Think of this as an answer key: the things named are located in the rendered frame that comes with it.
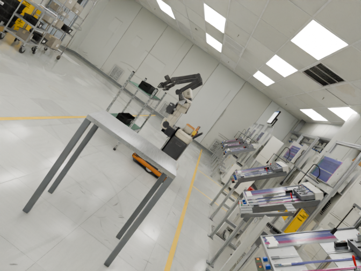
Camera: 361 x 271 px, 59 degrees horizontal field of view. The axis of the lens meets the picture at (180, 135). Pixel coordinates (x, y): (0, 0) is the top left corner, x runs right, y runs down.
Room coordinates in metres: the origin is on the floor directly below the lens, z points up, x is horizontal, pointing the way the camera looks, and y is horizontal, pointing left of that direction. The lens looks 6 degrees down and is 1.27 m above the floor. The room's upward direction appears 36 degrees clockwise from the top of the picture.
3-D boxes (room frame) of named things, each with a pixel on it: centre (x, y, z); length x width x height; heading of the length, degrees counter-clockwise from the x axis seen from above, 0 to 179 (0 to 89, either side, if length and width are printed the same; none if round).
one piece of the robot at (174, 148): (4.94, -0.03, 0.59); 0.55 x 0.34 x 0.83; 176
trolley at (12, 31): (6.55, 3.85, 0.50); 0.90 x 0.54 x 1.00; 12
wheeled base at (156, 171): (4.94, 0.06, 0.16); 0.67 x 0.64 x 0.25; 86
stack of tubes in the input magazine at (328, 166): (3.49, -1.54, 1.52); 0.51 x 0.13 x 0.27; 178
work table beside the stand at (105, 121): (2.26, 0.23, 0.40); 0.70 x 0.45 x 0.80; 95
